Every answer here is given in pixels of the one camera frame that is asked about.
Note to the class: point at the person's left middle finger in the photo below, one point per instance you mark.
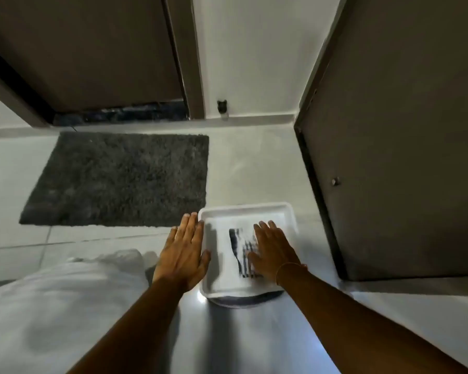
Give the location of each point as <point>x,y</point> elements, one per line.
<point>193,231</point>

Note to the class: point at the person's right thumb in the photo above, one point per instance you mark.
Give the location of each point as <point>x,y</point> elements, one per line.
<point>253,259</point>

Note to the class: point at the dark striped cloth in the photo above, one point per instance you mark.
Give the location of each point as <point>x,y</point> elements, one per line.
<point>238,245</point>

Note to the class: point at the person's left thumb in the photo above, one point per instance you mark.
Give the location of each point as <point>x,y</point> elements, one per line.
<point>206,261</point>

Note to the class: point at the dark round base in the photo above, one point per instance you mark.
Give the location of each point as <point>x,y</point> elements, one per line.
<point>249,301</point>

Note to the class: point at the dark grey shaggy mat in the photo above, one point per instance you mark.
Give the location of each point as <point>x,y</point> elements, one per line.
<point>117,179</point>

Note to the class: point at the person's left hand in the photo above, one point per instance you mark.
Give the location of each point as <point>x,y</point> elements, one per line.
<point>181,257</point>

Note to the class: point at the brown door frame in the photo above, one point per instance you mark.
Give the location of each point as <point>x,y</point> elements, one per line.
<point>187,54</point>

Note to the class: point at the black door stopper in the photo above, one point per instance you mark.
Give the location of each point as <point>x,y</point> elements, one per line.
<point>222,106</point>

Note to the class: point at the plain brown door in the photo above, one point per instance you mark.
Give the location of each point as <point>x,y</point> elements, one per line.
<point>82,50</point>

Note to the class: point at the person's right hand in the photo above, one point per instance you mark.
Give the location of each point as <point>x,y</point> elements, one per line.
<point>275,255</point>

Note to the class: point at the person's left little finger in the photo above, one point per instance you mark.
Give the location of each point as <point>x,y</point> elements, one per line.
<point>174,238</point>

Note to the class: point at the person's white clothing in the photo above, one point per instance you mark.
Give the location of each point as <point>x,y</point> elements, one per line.
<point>43,315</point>

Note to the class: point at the person's left forearm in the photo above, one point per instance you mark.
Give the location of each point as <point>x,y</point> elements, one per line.
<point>136,327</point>

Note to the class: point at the small metal door knob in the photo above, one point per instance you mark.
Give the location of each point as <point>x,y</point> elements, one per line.
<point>335,181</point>

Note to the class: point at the brown door with knob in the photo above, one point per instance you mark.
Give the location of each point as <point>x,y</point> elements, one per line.
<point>405,132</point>

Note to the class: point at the person's right forearm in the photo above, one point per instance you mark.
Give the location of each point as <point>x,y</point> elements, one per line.
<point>358,331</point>

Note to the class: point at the white square tray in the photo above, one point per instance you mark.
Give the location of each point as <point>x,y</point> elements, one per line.
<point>218,268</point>

